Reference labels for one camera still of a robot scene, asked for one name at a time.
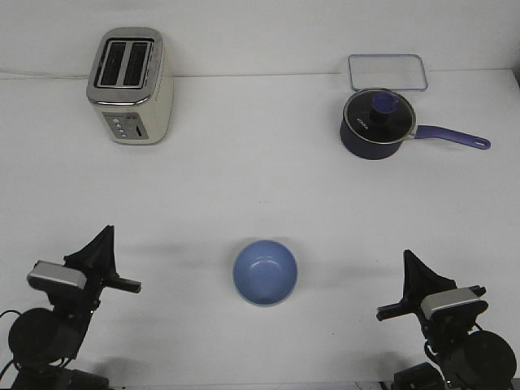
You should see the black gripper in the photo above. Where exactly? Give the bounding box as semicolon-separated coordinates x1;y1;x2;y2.
376;249;488;349
48;225;141;325

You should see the blue bowl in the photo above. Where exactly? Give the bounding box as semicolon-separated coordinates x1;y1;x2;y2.
232;240;298;307

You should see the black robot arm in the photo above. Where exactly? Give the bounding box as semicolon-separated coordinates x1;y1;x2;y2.
8;225;141;389
376;249;517;389

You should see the dark blue saucepan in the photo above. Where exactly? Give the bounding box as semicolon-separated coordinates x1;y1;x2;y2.
340;88;491;160

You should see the glass pot lid blue knob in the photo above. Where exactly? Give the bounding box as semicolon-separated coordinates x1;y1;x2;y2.
344;89;416;144

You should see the cream and steel toaster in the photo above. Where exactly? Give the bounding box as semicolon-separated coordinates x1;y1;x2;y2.
86;27;174;145

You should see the clear container lid blue rim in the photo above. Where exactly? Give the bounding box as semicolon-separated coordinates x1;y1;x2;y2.
348;54;428;91

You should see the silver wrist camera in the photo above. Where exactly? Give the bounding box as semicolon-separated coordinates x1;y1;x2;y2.
27;261;87;291
420;288;482;320

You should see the white toaster power cord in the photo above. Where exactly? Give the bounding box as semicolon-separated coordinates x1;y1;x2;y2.
0;70;91;80

